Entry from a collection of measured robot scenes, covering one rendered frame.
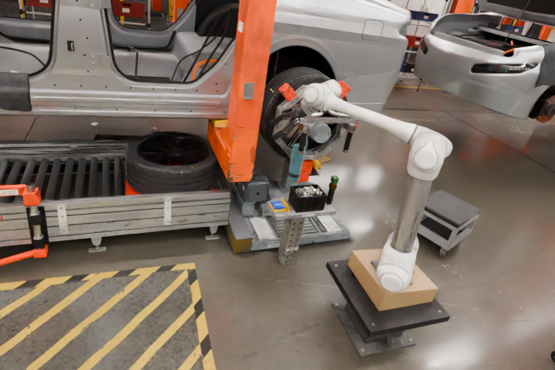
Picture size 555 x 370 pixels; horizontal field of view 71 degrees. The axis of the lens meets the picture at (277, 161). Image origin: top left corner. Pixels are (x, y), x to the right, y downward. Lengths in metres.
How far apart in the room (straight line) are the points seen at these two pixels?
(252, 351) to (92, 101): 1.78
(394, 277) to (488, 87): 3.17
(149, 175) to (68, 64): 0.82
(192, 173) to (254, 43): 0.98
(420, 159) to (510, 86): 3.10
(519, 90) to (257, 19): 3.23
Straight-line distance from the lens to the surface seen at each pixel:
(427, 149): 1.67
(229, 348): 2.25
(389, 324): 2.17
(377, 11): 3.14
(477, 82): 4.75
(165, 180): 2.64
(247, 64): 2.21
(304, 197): 2.39
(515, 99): 4.75
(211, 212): 2.71
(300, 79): 2.63
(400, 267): 1.93
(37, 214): 2.56
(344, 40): 3.04
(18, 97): 2.78
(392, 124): 1.90
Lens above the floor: 1.80
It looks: 27 degrees down
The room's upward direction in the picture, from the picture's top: 10 degrees clockwise
